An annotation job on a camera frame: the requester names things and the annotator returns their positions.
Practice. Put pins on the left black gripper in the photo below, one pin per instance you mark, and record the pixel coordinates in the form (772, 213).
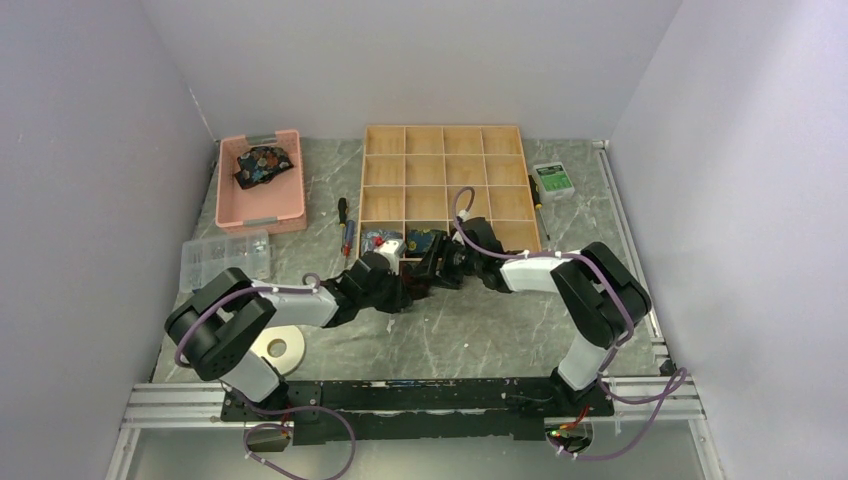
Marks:
(400, 298)

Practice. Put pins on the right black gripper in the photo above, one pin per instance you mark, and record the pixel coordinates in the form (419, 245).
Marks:
(441, 246)

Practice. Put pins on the dark red floral tie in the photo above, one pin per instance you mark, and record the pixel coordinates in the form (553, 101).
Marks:
(417, 288)

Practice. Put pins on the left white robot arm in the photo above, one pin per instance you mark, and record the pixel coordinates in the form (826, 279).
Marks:
(215, 329)

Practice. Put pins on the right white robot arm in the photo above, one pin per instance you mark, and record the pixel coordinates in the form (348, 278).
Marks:
(603, 299)

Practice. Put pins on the white tape roll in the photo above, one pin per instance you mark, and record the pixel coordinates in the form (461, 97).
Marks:
(283, 347)

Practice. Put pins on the navy yellow rolled tie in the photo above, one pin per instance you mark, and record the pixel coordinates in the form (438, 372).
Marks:
(418, 241)

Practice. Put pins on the blue red screwdriver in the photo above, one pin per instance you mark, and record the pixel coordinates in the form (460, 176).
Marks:
(349, 232)

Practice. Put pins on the blue grey rolled tie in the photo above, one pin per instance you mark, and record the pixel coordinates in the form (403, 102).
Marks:
(368, 239)

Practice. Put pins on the wooden compartment tray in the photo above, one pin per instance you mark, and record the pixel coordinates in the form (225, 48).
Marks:
(419, 176)

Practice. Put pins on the thin black yellow screwdriver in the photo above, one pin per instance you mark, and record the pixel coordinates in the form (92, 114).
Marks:
(536, 199)

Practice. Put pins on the pink plastic basket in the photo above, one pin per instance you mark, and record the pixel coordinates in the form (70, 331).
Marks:
(261, 184)

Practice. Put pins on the clear plastic screw box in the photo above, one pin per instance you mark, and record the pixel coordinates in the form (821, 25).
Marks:
(203, 259)

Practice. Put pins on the green white small box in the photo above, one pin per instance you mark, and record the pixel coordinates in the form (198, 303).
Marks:
(553, 181)

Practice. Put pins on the black floral tie in basket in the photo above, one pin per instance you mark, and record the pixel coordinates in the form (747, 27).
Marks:
(260, 165)

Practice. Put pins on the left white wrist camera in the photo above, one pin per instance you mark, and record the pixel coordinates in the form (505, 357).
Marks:
(393, 250)

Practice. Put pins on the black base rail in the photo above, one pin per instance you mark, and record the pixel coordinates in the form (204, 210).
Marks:
(516, 407)

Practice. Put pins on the aluminium rail at right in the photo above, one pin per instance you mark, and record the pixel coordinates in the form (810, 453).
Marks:
(658, 343)

